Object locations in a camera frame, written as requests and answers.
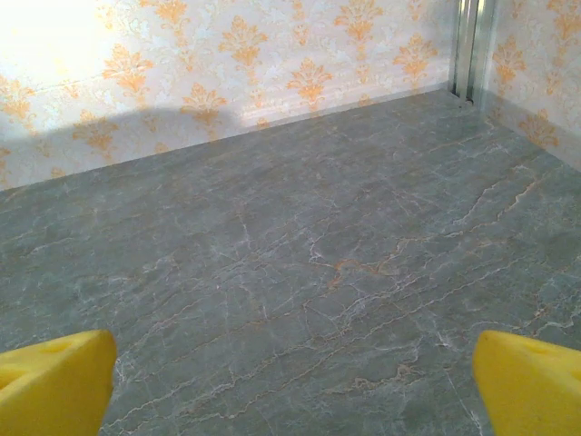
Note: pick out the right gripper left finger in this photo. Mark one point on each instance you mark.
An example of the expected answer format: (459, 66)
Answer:
(54, 386)

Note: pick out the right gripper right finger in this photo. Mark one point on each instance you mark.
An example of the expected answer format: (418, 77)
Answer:
(531, 390)

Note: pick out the aluminium frame post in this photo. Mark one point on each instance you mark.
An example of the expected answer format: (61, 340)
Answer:
(467, 45)

